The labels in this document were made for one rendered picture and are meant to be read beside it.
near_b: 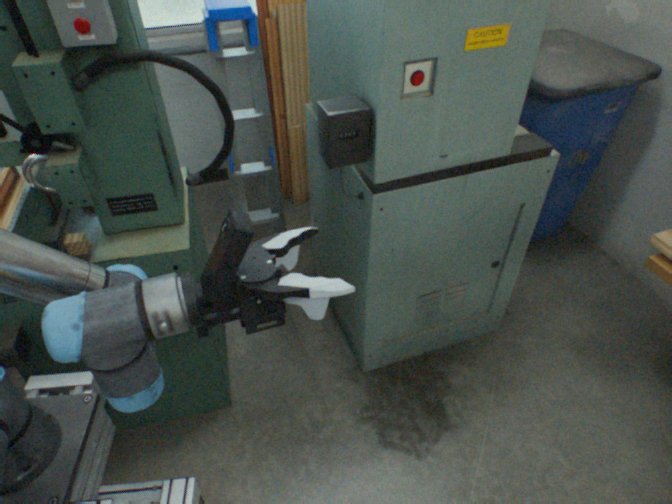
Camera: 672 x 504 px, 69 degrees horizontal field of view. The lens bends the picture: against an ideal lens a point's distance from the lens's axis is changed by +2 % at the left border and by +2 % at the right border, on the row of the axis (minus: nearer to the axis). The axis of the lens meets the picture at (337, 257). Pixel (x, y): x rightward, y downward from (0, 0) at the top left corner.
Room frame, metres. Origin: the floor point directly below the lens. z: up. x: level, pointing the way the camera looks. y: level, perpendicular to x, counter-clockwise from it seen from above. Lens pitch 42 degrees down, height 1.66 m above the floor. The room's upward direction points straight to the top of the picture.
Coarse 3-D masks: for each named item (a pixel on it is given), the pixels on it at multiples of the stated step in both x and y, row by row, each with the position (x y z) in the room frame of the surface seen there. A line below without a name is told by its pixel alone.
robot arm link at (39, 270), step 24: (0, 240) 0.46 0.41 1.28; (24, 240) 0.48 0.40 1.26; (0, 264) 0.43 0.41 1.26; (24, 264) 0.45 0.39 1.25; (48, 264) 0.46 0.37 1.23; (72, 264) 0.48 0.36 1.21; (120, 264) 0.55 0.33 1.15; (0, 288) 0.43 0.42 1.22; (24, 288) 0.43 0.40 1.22; (48, 288) 0.44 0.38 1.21; (72, 288) 0.45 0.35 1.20; (96, 288) 0.47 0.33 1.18
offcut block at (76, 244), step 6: (72, 234) 1.00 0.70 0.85; (78, 234) 1.00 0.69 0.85; (66, 240) 0.97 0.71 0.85; (72, 240) 0.97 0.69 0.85; (78, 240) 0.97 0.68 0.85; (84, 240) 0.99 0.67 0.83; (66, 246) 0.96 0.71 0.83; (72, 246) 0.96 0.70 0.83; (78, 246) 0.97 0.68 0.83; (84, 246) 0.97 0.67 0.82; (72, 252) 0.96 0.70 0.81; (78, 252) 0.97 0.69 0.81; (84, 252) 0.97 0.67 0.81
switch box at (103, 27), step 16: (48, 0) 1.01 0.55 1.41; (64, 0) 1.01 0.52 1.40; (80, 0) 1.02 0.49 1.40; (96, 0) 1.03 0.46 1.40; (64, 16) 1.01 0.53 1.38; (80, 16) 1.02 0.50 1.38; (96, 16) 1.03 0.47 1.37; (112, 16) 1.08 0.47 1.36; (64, 32) 1.01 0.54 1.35; (96, 32) 1.02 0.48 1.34; (112, 32) 1.03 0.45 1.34
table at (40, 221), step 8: (0, 168) 1.23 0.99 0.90; (48, 200) 1.11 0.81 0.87; (40, 208) 1.05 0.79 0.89; (48, 208) 1.09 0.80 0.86; (40, 216) 1.03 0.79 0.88; (48, 216) 1.07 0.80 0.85; (32, 224) 0.97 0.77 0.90; (40, 224) 1.01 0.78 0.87; (32, 232) 0.95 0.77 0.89; (40, 232) 0.99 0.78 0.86; (40, 240) 0.97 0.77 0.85
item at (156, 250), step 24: (192, 192) 1.37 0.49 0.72; (72, 216) 1.13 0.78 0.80; (96, 216) 1.13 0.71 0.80; (192, 216) 1.21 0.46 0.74; (96, 240) 1.02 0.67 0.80; (120, 240) 1.02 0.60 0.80; (144, 240) 1.02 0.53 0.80; (168, 240) 1.02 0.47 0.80; (192, 240) 1.08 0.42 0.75; (96, 264) 0.94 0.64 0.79; (144, 264) 0.96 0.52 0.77; (168, 264) 0.98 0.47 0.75; (192, 264) 0.99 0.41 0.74
